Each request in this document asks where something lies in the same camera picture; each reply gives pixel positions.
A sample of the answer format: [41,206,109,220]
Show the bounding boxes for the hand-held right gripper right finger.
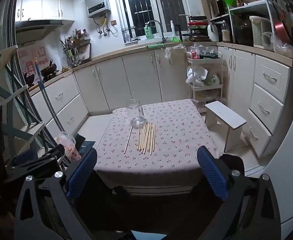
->
[196,146,282,240]

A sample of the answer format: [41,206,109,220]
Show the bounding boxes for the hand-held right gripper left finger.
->
[13,147,98,240]

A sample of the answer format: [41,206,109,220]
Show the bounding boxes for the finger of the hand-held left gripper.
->
[3,144,65,180]
[13,149,38,164]

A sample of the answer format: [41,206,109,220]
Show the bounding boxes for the single wooden chopstick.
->
[124,126,133,154]

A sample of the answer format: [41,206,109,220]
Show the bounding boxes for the bunch of wooden chopsticks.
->
[137,122,156,155]

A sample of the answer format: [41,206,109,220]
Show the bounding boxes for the clear glass jar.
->
[126,99,146,129]

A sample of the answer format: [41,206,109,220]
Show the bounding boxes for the plastic bag with orange contents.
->
[56,131,76,148]

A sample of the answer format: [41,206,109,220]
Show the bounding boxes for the cherry print tablecloth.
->
[94,99,222,180]

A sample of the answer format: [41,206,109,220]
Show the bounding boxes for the teal and cream folding shelf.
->
[0,44,48,160]

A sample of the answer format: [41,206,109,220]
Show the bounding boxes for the small white stool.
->
[205,101,247,153]

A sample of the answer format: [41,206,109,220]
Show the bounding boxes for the person's dark pants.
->
[74,154,245,240]

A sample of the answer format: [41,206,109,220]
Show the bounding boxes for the black wok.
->
[41,59,58,78]

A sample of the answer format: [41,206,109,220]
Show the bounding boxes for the person's blue shirt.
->
[131,231,167,240]

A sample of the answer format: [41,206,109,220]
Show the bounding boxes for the green vegetable bag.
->
[203,74,220,86]

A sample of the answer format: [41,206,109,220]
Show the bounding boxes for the white plastic bag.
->
[186,66,208,87]

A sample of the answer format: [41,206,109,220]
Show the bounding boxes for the white kitchen base cabinets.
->
[29,42,293,159]

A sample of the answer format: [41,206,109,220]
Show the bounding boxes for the white rolling cart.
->
[186,44,228,113]

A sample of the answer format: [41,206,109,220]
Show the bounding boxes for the black spice and utensil rack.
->
[60,29,92,67]

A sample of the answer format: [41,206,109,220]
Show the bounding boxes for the range hood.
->
[14,19,64,47]

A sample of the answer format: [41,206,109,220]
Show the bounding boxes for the hanging clear plastic bag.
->
[165,45,187,65]

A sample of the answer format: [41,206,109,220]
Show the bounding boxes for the white jug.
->
[207,22,220,42]

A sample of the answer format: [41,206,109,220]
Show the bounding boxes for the clear plastic bottle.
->
[221,20,232,43]

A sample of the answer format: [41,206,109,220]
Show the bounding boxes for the stack of pans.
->
[179,14,211,42]

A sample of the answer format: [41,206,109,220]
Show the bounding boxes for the black cooker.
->
[235,17,254,46]

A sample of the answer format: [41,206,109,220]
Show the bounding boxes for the white electric water boiler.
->
[249,16,274,51]

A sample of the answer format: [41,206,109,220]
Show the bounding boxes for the metal sink faucet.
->
[146,20,167,44]

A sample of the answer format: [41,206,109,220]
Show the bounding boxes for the green soap bottle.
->
[144,22,153,40]

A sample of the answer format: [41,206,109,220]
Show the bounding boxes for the red pan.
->
[273,20,291,44]

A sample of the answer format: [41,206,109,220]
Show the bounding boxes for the silver water heater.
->
[83,0,111,18]

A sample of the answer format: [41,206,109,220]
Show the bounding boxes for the white countertop shelf rack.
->
[210,0,280,50]

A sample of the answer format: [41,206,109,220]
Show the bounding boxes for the barred kitchen window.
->
[114,0,199,40]

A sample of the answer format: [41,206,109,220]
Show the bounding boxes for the teal handled mop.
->
[34,58,62,133]

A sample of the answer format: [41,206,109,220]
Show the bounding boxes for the pink wall poster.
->
[17,45,47,79]

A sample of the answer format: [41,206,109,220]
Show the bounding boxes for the small wire rack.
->
[121,26,140,43]

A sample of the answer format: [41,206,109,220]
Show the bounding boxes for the white wall cabinets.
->
[14,0,75,22]

